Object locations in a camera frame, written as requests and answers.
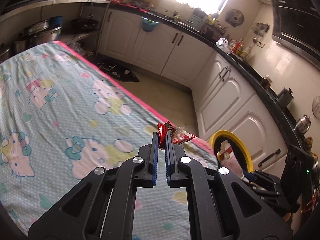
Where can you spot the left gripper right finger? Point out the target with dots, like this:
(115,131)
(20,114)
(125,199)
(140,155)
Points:
(220,205)

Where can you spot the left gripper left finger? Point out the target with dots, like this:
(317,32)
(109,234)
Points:
(102,205)

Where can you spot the red white cigarette box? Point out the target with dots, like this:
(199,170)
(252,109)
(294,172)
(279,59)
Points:
(227,158)

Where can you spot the red snack wrapper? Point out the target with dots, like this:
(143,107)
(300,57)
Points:
(178,134)

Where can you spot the yellow rimmed trash bin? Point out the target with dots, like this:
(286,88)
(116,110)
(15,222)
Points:
(239,149)

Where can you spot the steel kettle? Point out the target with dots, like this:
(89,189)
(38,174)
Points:
(303,124)

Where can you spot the dark metal canister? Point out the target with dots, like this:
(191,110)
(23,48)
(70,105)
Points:
(285,97)

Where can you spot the brown glass jar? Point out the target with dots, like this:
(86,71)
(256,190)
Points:
(266,82)

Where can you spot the cartoon print table cloth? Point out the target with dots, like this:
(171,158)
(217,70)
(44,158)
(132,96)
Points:
(61,117)

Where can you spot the black floor mat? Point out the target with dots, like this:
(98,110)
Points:
(116,71)

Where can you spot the black range hood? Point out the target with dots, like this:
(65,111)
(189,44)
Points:
(296,26)

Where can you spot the blue hanging basket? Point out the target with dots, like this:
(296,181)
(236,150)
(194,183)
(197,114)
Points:
(148,25)

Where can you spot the blue can on shelf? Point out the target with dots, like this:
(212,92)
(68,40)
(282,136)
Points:
(56,21)

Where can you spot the wall exhaust fan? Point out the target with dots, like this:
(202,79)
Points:
(234,18)

